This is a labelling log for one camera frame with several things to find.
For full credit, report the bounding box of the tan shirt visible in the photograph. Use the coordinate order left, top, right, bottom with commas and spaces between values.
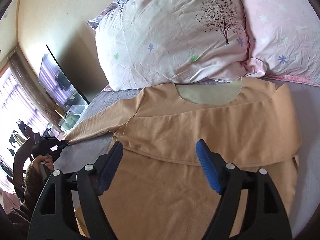
66, 77, 301, 239

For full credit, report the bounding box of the glass side table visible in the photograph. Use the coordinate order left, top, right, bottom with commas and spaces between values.
38, 46, 89, 132

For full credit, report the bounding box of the brown window curtain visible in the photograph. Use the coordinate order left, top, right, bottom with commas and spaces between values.
8, 50, 61, 131

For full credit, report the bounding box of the white tree-print pillow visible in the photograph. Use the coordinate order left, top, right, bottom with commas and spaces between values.
87, 0, 248, 90

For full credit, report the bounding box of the brown fuzzy left sleeve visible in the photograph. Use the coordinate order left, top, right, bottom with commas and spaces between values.
7, 164, 43, 238

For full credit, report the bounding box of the dark wooden chair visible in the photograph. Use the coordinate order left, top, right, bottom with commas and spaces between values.
7, 126, 41, 202

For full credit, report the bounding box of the pink flower-print pillow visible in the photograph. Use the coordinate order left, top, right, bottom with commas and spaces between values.
241, 0, 319, 86

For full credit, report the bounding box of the person's left hand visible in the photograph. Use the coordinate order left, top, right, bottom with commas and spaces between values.
33, 155, 54, 173

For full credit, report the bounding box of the lavender bed sheet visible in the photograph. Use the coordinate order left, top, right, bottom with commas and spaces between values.
55, 82, 319, 239

